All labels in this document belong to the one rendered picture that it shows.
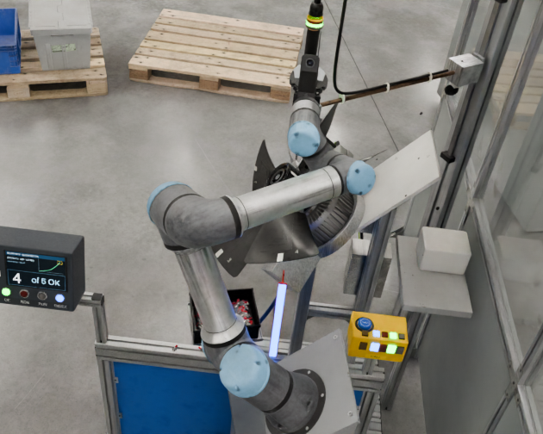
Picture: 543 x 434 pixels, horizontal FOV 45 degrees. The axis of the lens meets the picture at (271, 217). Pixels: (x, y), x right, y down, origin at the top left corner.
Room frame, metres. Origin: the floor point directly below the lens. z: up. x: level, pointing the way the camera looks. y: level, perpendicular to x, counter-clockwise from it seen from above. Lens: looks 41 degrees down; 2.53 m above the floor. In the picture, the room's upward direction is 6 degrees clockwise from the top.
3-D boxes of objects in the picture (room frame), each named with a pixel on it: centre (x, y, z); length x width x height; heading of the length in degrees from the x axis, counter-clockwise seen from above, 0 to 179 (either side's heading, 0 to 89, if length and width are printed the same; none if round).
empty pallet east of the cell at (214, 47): (4.76, 0.54, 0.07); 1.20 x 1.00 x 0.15; 86
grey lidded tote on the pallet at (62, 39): (4.35, 1.64, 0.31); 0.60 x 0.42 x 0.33; 19
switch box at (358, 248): (1.85, -0.39, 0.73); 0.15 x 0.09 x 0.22; 90
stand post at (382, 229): (1.76, -0.39, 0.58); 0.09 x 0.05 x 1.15; 0
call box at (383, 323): (1.26, -0.35, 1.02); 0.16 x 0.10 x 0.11; 90
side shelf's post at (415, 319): (1.74, -0.61, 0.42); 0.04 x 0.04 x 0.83; 0
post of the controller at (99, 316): (1.27, 0.48, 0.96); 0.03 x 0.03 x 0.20; 0
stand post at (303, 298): (1.76, -0.16, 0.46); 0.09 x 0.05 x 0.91; 0
